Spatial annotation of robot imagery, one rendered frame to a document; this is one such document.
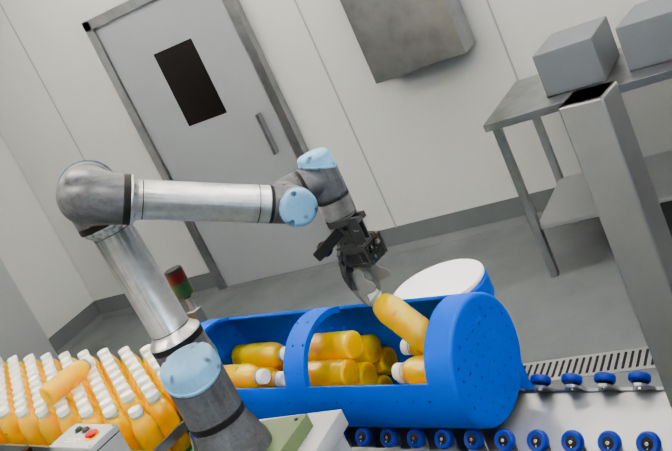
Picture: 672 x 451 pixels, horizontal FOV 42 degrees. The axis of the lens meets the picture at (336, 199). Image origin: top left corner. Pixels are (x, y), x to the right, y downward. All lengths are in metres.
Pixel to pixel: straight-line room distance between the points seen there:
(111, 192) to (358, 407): 0.74
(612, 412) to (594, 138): 0.89
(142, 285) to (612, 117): 1.03
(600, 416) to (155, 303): 0.93
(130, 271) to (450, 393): 0.68
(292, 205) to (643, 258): 0.72
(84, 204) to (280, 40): 4.18
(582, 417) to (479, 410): 0.22
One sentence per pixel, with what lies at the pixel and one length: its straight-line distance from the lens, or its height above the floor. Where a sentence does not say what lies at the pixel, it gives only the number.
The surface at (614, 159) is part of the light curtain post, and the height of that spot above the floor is 1.62.
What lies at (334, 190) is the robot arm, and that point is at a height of 1.54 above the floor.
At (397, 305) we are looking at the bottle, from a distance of 1.93.
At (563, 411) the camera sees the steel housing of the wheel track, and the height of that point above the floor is 0.93.
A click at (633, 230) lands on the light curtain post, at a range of 1.18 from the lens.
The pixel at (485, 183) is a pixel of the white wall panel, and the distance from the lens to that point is 5.56.
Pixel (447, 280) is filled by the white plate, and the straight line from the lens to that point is 2.48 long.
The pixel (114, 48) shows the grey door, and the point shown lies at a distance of 6.43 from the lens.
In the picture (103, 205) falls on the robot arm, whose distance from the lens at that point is 1.64.
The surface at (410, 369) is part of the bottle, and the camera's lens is 1.91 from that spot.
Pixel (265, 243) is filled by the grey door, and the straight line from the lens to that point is 6.39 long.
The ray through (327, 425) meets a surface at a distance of 1.81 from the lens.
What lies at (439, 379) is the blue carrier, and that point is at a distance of 1.81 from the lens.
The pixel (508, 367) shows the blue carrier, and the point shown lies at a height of 1.03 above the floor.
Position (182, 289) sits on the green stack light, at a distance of 2.96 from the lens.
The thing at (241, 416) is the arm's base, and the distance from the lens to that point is 1.75.
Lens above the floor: 1.99
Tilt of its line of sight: 15 degrees down
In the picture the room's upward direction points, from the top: 25 degrees counter-clockwise
